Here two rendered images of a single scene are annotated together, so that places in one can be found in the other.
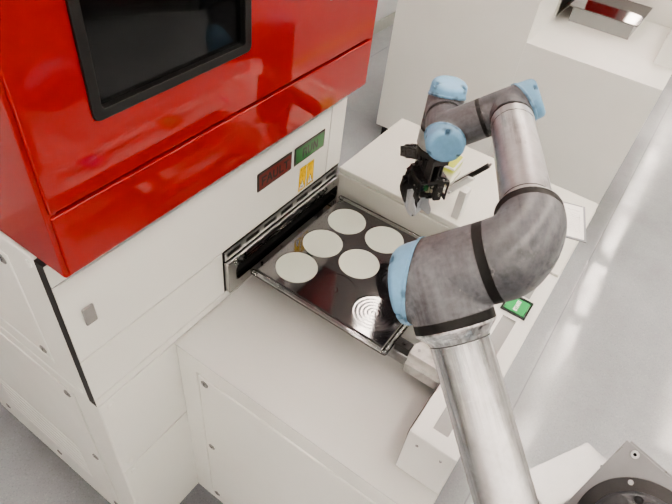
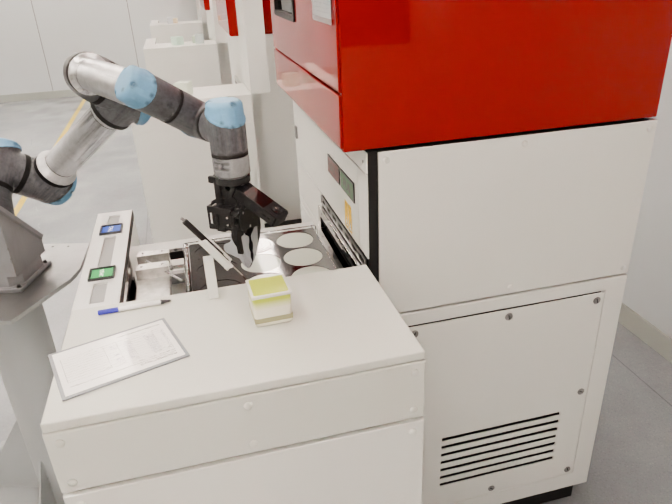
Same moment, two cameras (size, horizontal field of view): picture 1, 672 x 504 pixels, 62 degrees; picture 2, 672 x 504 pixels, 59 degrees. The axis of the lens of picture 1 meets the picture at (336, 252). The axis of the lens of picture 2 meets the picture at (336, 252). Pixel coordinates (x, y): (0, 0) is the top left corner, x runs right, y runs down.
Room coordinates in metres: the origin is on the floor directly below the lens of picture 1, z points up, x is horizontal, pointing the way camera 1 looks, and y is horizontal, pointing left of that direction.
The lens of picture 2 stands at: (2.06, -0.82, 1.57)
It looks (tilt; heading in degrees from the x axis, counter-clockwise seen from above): 26 degrees down; 138
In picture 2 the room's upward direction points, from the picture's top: 3 degrees counter-clockwise
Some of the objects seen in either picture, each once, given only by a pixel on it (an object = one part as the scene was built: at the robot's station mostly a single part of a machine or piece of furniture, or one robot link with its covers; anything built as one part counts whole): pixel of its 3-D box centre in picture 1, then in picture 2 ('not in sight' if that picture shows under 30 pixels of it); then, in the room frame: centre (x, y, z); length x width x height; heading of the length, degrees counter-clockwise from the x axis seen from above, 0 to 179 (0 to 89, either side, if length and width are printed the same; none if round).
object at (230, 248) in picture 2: (424, 205); (236, 250); (1.05, -0.19, 1.02); 0.06 x 0.03 x 0.09; 21
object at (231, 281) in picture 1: (286, 229); (340, 250); (1.03, 0.13, 0.89); 0.44 x 0.02 x 0.10; 151
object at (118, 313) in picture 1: (233, 225); (327, 182); (0.88, 0.23, 1.02); 0.82 x 0.03 x 0.40; 151
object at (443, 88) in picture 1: (444, 106); (225, 127); (1.04, -0.18, 1.28); 0.09 x 0.08 x 0.11; 178
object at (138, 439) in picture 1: (157, 321); (434, 343); (1.05, 0.53, 0.41); 0.82 x 0.71 x 0.82; 151
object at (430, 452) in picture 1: (484, 363); (112, 276); (0.71, -0.35, 0.89); 0.55 x 0.09 x 0.14; 151
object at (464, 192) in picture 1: (457, 192); (217, 265); (1.10, -0.27, 1.03); 0.06 x 0.04 x 0.13; 61
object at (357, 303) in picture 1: (359, 264); (261, 263); (0.94, -0.06, 0.90); 0.34 x 0.34 x 0.01; 61
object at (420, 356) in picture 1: (428, 360); (153, 256); (0.69, -0.22, 0.89); 0.08 x 0.03 x 0.03; 61
